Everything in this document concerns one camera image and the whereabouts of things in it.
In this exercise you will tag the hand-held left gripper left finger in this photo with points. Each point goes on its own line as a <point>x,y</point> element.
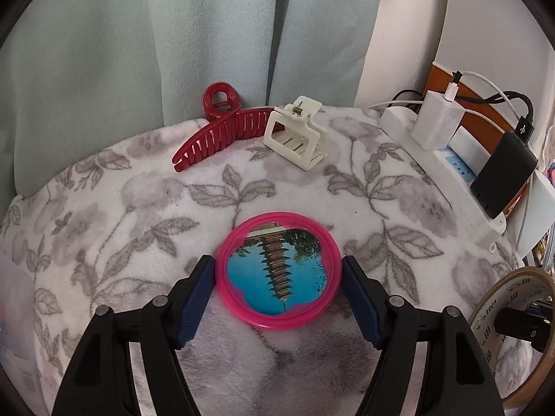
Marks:
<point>195,303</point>

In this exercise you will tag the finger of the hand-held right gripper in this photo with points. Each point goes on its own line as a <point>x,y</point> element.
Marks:
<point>520,327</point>

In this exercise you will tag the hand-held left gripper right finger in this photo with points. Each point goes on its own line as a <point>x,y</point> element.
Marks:
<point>362,303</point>

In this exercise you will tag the brown tape roll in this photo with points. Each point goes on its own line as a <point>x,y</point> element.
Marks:
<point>485,312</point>

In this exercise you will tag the pink round pocket mirror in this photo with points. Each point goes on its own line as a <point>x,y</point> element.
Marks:
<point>277,277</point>

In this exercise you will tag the brown wooden desktop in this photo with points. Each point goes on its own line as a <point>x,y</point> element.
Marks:
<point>438,84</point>

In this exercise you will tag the floral fleece blanket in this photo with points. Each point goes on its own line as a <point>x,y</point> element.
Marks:
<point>130,225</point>

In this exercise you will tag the white power strip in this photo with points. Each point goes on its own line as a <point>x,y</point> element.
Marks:
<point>451,182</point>

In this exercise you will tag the black power adapter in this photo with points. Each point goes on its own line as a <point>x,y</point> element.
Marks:
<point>503,173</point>

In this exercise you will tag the red hair claw clip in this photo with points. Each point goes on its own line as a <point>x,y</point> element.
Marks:
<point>217,134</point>

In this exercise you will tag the white hair claw clip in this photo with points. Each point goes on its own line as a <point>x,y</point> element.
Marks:
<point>299,138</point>

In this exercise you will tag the small white plug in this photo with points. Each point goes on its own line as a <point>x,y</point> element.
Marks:
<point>466,147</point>

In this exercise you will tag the white charger plug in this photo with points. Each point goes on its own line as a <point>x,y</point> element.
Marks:
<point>438,121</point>

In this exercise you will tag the pale green curtain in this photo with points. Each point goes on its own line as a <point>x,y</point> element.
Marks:
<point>173,52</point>

